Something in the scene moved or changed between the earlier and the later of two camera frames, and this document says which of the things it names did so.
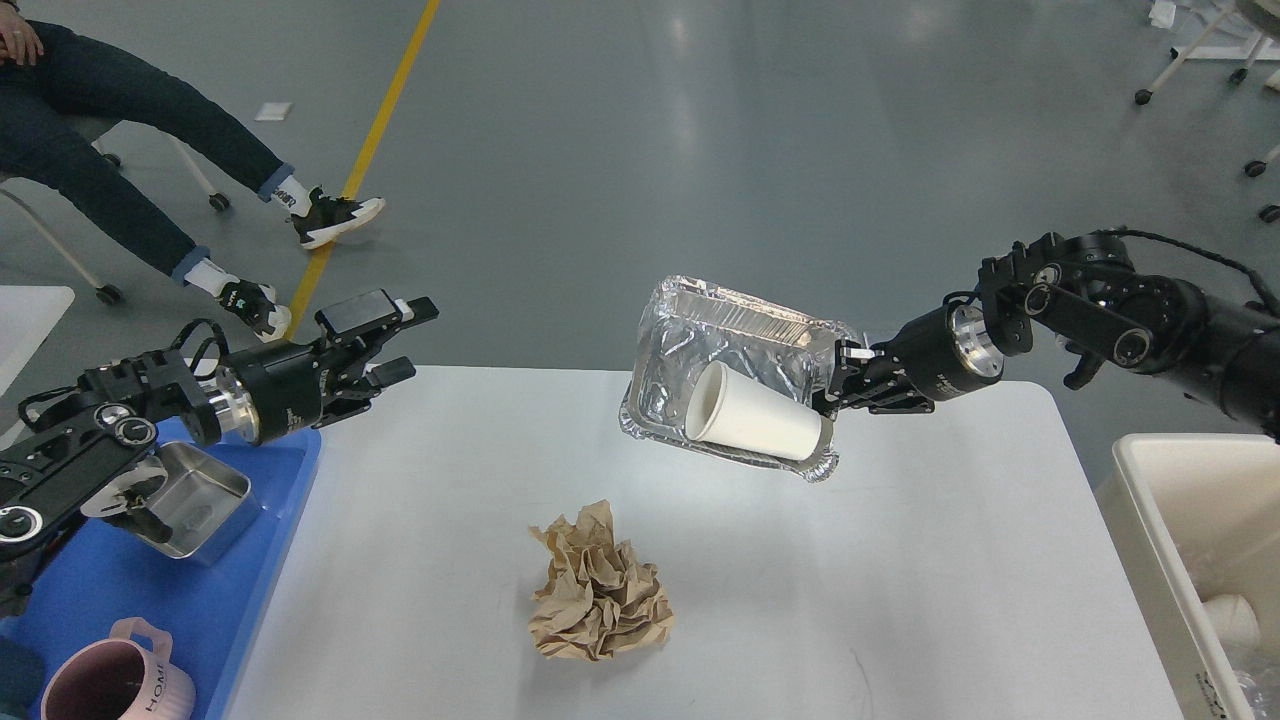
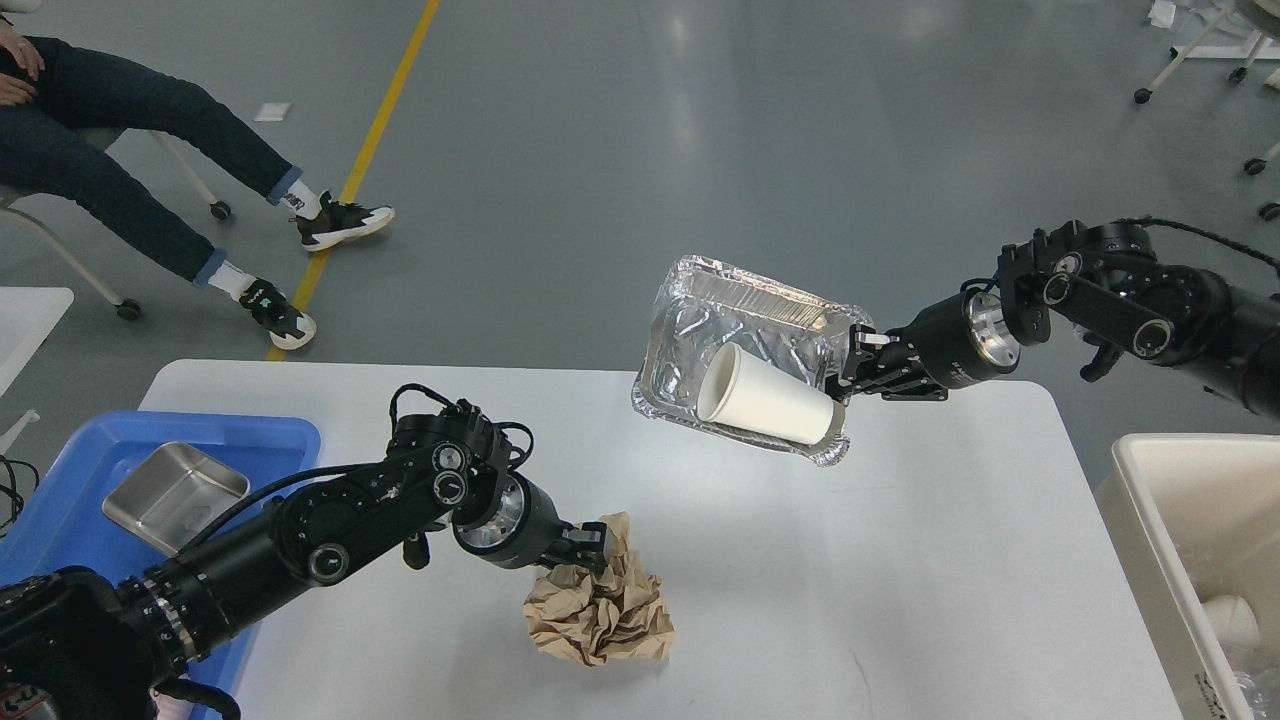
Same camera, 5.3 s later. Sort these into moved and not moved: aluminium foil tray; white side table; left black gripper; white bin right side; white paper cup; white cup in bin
Moved: white paper cup; aluminium foil tray; left black gripper
Not moved: white side table; white cup in bin; white bin right side
